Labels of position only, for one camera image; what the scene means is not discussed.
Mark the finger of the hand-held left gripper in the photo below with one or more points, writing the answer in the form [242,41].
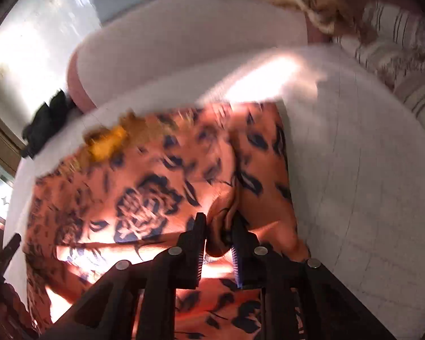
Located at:
[7,255]

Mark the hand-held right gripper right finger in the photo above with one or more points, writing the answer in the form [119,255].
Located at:
[237,265]

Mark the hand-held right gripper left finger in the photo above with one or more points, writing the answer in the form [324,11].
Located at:
[199,262]

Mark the orange floral garment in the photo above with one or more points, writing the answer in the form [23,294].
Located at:
[145,191]

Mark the black cloth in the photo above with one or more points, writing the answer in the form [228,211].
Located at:
[46,120]

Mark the yellow lace cloth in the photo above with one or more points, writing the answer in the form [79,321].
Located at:
[106,143]

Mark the white grid bed sheet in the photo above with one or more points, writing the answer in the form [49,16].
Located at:
[357,166]

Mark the pink mattress with grid cover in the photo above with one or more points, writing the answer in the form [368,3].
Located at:
[184,42]

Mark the striped floral blanket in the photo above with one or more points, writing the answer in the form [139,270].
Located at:
[403,60]

